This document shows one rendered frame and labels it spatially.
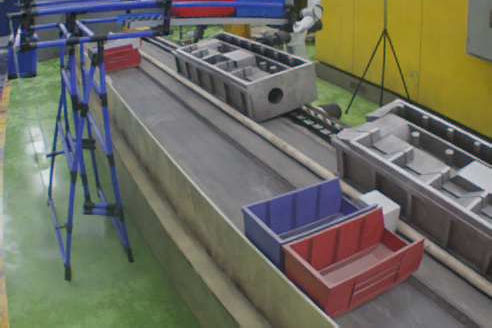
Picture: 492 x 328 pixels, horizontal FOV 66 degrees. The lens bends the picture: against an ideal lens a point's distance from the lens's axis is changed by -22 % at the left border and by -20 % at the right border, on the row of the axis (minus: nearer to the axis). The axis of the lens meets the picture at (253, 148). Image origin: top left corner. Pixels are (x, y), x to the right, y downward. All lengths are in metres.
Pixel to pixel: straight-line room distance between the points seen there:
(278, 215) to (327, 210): 0.18
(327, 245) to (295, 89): 1.14
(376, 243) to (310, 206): 0.23
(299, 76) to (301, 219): 0.96
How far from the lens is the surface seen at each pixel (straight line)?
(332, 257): 1.19
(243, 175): 1.67
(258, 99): 2.06
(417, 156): 1.48
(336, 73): 5.27
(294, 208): 1.30
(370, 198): 1.36
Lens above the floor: 1.54
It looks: 25 degrees down
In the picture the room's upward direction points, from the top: straight up
